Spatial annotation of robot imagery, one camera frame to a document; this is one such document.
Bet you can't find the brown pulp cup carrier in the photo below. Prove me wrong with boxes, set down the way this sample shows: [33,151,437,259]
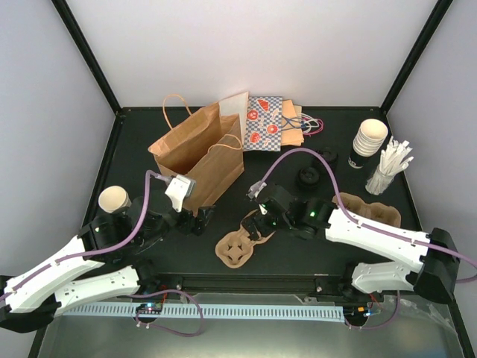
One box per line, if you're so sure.
[215,223,275,269]

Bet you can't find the large brown paper bag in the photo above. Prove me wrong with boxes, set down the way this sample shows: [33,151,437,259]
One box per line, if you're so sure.
[148,102,244,213]

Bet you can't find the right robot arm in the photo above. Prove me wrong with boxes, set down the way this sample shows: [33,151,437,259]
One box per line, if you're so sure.
[242,182,460,304]

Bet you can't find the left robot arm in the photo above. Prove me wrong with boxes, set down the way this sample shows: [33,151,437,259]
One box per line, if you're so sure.
[1,192,214,333]

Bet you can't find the near black lid stack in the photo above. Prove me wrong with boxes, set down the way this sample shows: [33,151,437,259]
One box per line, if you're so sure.
[295,166,320,191]

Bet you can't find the black lid stack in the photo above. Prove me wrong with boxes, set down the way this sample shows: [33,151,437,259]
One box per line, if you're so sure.
[295,166,320,191]
[312,147,338,174]

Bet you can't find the blue checkered paper bag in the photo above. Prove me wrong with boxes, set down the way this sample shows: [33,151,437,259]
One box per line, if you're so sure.
[243,96,282,152]

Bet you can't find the far black lid stack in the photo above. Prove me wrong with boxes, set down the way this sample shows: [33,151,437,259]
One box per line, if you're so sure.
[312,147,338,174]

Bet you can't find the single paper cup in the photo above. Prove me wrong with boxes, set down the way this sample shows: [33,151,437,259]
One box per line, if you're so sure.
[98,186,131,213]

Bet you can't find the flat brown paper bags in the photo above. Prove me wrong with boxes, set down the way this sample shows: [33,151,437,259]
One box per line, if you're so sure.
[281,100,304,146]

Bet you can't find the stack of paper cups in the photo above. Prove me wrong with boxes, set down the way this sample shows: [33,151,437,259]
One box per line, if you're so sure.
[348,119,388,169]

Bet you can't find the glass of white stirrers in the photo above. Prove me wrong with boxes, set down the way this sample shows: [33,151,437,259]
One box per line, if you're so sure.
[365,136,414,195]

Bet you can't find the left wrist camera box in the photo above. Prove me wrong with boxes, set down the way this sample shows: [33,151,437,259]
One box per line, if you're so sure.
[165,175,196,213]

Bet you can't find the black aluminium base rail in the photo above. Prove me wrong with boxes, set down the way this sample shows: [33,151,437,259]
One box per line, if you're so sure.
[159,273,341,294]

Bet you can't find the white slotted cable duct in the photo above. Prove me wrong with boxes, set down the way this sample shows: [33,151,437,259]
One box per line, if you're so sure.
[64,302,344,323]

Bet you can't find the black left frame post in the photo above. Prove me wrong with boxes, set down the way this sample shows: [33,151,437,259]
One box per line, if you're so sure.
[51,0,121,114]

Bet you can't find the black frame post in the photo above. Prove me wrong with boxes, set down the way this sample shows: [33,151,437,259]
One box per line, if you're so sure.
[51,0,121,114]
[380,0,453,115]

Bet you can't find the black right frame post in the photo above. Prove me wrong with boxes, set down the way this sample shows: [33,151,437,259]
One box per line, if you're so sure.
[380,0,453,115]

